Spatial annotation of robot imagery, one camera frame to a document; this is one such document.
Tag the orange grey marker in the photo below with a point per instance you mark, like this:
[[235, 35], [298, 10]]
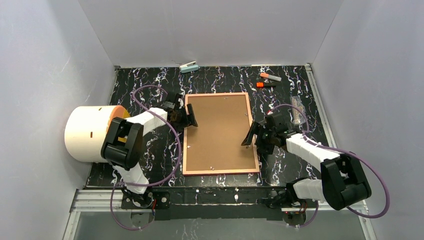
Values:
[[270, 77]]

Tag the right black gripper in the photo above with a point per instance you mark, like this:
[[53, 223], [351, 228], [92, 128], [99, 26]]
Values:
[[259, 138]]

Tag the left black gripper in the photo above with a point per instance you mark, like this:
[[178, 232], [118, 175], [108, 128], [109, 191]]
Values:
[[185, 115]]

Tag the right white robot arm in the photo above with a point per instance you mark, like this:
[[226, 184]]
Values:
[[343, 181]]

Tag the brown cardboard backing board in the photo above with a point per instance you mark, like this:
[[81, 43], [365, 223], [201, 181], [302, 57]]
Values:
[[218, 132]]

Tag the pink picture frame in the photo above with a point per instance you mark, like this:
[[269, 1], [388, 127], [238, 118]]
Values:
[[255, 159]]

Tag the light blue stapler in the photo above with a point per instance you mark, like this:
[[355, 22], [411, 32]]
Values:
[[189, 67]]

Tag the white cylinder container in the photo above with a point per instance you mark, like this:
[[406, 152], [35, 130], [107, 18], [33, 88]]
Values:
[[86, 129]]

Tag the orange black marker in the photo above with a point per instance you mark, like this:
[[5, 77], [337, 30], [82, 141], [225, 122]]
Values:
[[265, 85]]

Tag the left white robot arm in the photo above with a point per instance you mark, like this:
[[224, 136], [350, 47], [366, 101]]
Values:
[[124, 140]]

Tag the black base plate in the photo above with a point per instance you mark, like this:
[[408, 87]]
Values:
[[177, 203]]

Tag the clear plastic packet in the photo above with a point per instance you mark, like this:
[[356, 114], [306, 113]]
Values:
[[298, 111]]

